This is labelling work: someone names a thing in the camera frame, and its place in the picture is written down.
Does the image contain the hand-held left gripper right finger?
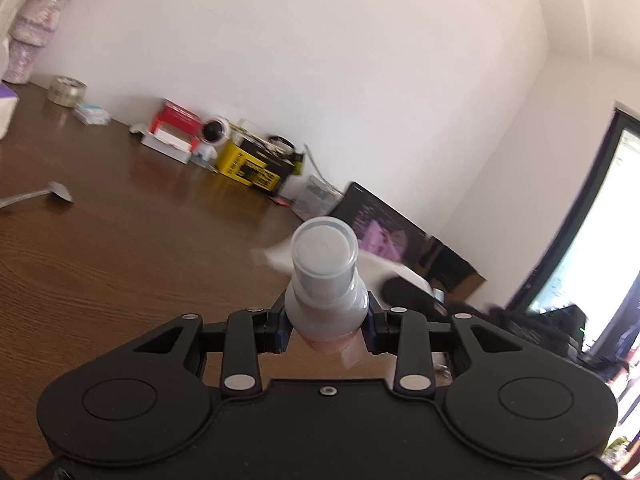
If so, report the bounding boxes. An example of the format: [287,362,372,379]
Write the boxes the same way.
[363,292,527,400]

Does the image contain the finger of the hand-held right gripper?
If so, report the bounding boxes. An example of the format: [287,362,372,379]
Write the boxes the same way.
[381,274,449,317]

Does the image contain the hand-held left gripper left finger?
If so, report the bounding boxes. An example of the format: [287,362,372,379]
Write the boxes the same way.
[134,292,292,401]

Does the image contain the white cloth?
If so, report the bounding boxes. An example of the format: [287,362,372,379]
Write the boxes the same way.
[250,236,437,311]

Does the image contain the white spray bottle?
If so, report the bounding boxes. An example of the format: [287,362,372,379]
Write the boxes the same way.
[283,215,370,367]

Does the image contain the clear plastic container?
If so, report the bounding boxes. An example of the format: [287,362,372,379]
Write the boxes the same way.
[291,174,345,222]

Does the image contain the dark brown box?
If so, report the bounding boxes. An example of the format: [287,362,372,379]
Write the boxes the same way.
[419,236,487,295]

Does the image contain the black laptop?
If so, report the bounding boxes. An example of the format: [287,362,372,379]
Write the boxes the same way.
[324,181,432,272]

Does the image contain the yellow and black box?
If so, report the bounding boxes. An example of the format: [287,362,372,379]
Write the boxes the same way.
[216,136,303,196]

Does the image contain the red and white box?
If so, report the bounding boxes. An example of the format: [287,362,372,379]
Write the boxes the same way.
[141,99,204,164]

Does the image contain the metal spoon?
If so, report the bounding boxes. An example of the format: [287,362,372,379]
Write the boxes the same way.
[0,181,74,210]

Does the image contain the small light blue box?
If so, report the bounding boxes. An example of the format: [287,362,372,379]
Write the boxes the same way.
[73,103,112,126]

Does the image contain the clear tape roll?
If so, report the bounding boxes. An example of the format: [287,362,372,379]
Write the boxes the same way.
[47,75,88,108]

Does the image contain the purple and white box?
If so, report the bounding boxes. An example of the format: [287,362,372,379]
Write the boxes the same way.
[0,84,21,140]

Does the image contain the pink glitter vase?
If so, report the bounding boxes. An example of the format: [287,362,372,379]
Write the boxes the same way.
[2,0,81,85]

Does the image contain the black window frame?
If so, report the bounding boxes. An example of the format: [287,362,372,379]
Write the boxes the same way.
[504,106,640,317]

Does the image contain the white round camera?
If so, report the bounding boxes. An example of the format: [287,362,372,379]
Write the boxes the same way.
[199,116,232,147]

